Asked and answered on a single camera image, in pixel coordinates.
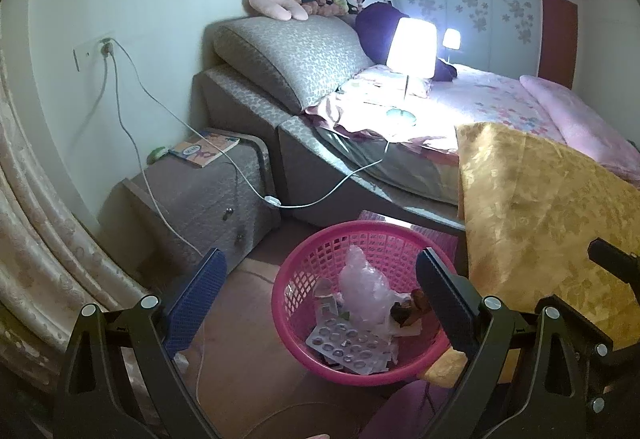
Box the white paper packet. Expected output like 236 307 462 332
394 320 426 338

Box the purple cushioned stool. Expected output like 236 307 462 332
357 376 481 439

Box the colourful book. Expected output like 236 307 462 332
168 132 241 168

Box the yellow plush toy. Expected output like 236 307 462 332
327 0 366 16

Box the grey patterned headboard cushion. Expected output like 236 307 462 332
214 16 373 115

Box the grey mattress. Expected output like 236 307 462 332
312 124 461 206

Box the white shade table lamp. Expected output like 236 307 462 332
385 16 437 119

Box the dark purple plush toy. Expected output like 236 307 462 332
355 2 458 82

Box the beige patterned curtain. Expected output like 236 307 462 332
0 4 151 370

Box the white wall socket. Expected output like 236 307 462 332
72 36 119 71

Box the pink floral bed sheet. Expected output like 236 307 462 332
320 63 568 165

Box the golden floral tablecloth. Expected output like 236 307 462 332
420 122 640 390

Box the clear plastic packaging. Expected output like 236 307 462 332
312 281 347 320

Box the brown food scrap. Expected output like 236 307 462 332
390 289 431 325

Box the red-brown door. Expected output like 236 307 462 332
537 0 579 90

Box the silver blister pack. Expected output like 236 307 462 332
306 316 396 374

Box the pink ruffled pillow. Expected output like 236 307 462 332
305 66 432 120

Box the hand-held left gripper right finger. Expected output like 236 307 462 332
415 246 586 439

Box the white lamp cord with switch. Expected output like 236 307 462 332
112 39 391 210

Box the grey upholstered bed frame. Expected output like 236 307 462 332
191 64 468 232

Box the grey upholstered nightstand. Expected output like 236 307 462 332
97 129 283 270

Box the thin white cable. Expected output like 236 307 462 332
113 54 351 439

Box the floral sliding door wardrobe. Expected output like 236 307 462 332
391 0 543 80

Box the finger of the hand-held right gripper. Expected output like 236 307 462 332
542 295 614 412
587 239 640 287

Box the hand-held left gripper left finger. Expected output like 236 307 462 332
52 246 228 439

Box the clear plastic bag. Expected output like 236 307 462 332
339 246 396 325

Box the pink plastic basket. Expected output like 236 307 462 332
272 221 458 376

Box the pink plush toy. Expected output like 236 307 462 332
243 0 309 22

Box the pink quilt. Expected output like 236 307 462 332
519 74 640 185

